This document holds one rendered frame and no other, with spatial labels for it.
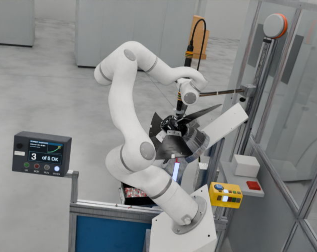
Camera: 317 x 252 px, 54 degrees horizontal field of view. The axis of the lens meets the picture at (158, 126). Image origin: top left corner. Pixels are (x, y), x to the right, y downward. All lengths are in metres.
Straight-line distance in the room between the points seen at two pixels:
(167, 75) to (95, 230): 1.02
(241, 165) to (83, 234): 1.15
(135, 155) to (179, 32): 6.62
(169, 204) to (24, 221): 1.96
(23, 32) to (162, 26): 3.53
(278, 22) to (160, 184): 1.45
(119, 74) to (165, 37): 6.32
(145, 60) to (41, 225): 1.96
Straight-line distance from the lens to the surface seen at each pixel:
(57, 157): 1.63
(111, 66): 1.26
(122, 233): 1.95
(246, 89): 2.25
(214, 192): 1.71
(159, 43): 7.51
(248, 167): 2.30
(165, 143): 1.85
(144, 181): 1.22
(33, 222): 3.00
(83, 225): 1.94
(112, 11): 7.15
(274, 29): 2.27
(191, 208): 1.29
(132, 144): 1.11
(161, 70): 1.45
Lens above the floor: 2.04
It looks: 25 degrees down
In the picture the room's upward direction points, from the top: 9 degrees clockwise
